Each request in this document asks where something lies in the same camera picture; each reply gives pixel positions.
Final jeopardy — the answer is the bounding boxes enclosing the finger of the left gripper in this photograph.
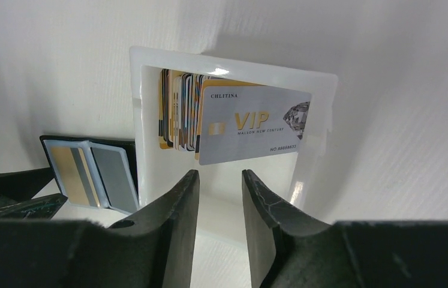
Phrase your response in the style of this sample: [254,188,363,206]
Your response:
[0,167,54,201]

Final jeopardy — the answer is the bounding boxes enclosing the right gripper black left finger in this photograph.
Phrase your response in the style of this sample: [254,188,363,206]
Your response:
[0,170,200,287]

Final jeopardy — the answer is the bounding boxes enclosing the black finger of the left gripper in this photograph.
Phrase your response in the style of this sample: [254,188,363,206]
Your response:
[0,194,67,220]

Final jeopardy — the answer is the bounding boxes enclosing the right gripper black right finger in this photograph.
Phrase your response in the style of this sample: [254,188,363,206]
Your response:
[242,170,448,287]

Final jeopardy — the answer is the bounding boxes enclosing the gold credit card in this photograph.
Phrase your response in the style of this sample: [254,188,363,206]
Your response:
[50,146,101,208]

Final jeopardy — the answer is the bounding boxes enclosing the black leather card holder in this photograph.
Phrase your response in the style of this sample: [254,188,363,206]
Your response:
[40,135,140,215]

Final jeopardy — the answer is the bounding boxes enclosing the dark glossy credit card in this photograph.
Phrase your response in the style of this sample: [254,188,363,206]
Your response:
[91,143,139,214]

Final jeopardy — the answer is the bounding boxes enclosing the silver VIP card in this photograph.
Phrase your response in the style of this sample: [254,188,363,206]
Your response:
[199,86,312,165]

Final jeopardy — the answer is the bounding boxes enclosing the stack of cards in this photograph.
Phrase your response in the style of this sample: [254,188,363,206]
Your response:
[158,68,265,164]

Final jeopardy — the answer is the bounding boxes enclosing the white plastic bin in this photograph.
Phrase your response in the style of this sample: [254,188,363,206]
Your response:
[130,46,338,246]

